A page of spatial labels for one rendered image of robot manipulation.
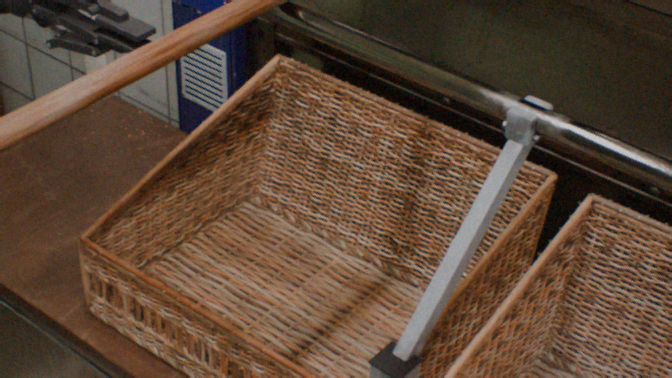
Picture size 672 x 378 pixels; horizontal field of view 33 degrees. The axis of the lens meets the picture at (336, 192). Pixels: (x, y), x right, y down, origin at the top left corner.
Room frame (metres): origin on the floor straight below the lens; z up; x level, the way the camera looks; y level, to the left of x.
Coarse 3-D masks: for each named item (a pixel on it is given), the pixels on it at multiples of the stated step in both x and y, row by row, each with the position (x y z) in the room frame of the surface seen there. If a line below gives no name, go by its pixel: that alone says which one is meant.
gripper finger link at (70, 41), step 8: (72, 32) 1.22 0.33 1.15; (48, 40) 1.21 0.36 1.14; (56, 40) 1.20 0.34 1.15; (64, 40) 1.19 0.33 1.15; (72, 40) 1.19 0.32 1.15; (80, 40) 1.19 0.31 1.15; (88, 40) 1.19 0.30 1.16; (48, 48) 1.21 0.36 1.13; (56, 48) 1.20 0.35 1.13; (64, 48) 1.19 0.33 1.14; (72, 48) 1.18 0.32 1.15; (80, 48) 1.18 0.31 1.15; (88, 48) 1.17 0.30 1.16; (96, 48) 1.16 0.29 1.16; (96, 56) 1.16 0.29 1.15
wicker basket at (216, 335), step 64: (256, 128) 1.65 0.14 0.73; (320, 128) 1.62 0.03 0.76; (448, 128) 1.49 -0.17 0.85; (128, 192) 1.42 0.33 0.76; (192, 192) 1.53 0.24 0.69; (256, 192) 1.65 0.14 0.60; (320, 192) 1.58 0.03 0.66; (384, 192) 1.52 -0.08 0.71; (512, 192) 1.40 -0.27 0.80; (128, 256) 1.41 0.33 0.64; (192, 256) 1.47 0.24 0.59; (320, 256) 1.49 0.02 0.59; (384, 256) 1.48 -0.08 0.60; (512, 256) 1.30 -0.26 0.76; (128, 320) 1.28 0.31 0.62; (192, 320) 1.20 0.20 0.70; (256, 320) 1.32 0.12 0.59; (320, 320) 1.33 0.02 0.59; (384, 320) 1.33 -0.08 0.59; (448, 320) 1.16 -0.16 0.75
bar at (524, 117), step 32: (320, 32) 1.22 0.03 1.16; (352, 32) 1.20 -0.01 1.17; (384, 64) 1.16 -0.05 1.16; (416, 64) 1.13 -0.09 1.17; (480, 96) 1.08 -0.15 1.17; (512, 96) 1.07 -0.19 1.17; (512, 128) 1.04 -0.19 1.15; (544, 128) 1.02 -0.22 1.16; (576, 128) 1.01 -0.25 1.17; (512, 160) 1.02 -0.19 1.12; (608, 160) 0.97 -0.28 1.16; (640, 160) 0.96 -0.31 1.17; (480, 192) 1.00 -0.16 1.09; (480, 224) 0.97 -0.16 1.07; (448, 256) 0.95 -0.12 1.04; (448, 288) 0.93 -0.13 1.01; (416, 320) 0.91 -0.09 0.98; (384, 352) 0.89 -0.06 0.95; (416, 352) 0.89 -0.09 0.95
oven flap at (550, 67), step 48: (336, 0) 1.67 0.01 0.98; (384, 0) 1.62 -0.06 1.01; (432, 0) 1.58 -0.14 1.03; (480, 0) 1.53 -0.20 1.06; (528, 0) 1.49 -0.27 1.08; (432, 48) 1.54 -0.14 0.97; (480, 48) 1.50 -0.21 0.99; (528, 48) 1.46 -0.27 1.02; (576, 48) 1.43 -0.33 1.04; (624, 48) 1.39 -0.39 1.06; (576, 96) 1.39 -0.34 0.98; (624, 96) 1.36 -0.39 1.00
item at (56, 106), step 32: (256, 0) 1.22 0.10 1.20; (288, 0) 1.26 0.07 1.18; (192, 32) 1.13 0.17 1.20; (224, 32) 1.16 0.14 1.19; (128, 64) 1.05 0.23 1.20; (160, 64) 1.08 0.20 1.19; (64, 96) 0.99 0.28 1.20; (96, 96) 1.01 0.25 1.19; (0, 128) 0.92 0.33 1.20; (32, 128) 0.94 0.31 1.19
